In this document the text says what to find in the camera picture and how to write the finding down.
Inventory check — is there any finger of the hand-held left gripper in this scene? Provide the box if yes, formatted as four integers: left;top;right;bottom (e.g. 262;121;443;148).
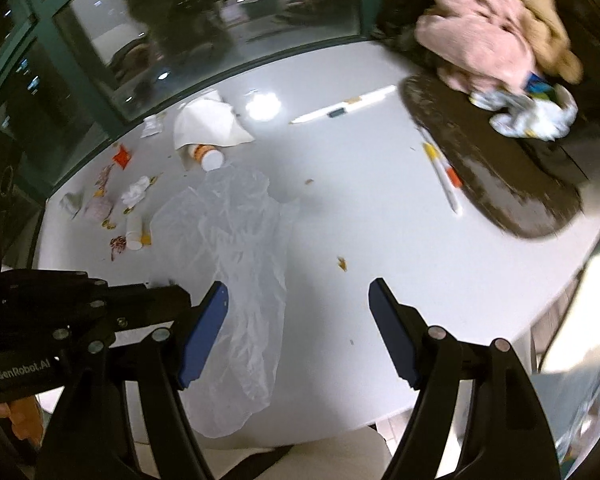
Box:
102;282;193;333

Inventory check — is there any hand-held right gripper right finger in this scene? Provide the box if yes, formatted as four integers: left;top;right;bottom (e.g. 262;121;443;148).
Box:
369;278;563;480

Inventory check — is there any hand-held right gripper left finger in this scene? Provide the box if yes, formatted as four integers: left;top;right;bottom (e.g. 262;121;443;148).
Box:
34;281;229;480

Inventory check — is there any clear plastic bag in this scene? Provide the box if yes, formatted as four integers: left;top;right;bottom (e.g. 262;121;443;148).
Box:
150;164;301;438

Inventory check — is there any light blue bin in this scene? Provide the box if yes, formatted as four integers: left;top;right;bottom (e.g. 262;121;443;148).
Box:
540;347;600;466

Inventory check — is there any person's left hand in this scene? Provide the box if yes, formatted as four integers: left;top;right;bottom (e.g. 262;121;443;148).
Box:
0;395;47;448

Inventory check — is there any small white bottle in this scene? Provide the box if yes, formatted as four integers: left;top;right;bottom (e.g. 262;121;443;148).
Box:
125;212;146;251

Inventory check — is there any pink sock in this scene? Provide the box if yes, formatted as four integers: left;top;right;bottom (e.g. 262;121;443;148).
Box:
84;194;115;221

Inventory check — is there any crumpled white tissue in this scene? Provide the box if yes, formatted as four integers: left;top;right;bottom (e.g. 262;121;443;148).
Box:
121;176;152;206

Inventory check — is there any grey sock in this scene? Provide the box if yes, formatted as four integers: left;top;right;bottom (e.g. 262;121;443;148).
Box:
60;191;83;218

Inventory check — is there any beige seat cushion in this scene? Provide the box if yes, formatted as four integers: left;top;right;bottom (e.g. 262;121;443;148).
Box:
200;425;396;480

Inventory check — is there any white marker with orange label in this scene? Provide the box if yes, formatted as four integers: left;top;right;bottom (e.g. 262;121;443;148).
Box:
418;126;464;216

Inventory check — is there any orange bottle with white cap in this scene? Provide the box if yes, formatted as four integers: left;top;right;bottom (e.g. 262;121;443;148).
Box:
187;142;226;172

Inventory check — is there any small folded white tissue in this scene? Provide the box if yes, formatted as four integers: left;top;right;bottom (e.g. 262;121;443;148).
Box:
142;114;166;138

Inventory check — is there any dark brown mat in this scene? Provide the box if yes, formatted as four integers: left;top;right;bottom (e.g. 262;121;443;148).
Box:
399;72;583;240

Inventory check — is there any large white paper napkin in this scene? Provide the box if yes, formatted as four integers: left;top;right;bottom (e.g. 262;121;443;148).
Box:
172;87;256;151

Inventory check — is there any long white pen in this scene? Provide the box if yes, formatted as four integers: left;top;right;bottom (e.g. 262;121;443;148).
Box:
289;85;397;126

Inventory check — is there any black cloth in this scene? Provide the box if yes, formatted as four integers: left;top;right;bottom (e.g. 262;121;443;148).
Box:
372;0;600;188

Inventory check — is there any light blue printed cloth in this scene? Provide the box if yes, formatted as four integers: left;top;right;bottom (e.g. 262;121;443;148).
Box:
470;72;578;141

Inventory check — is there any pink fluffy garment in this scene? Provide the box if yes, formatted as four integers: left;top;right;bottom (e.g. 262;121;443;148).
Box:
414;0;538;93

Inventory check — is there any beige plush towel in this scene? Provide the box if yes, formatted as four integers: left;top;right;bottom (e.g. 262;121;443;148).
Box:
462;0;583;83

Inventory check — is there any black strap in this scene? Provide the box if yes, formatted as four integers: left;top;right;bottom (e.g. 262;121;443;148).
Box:
230;445;291;480

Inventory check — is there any dark green window frame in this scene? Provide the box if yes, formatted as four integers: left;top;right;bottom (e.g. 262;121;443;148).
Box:
0;0;376;201

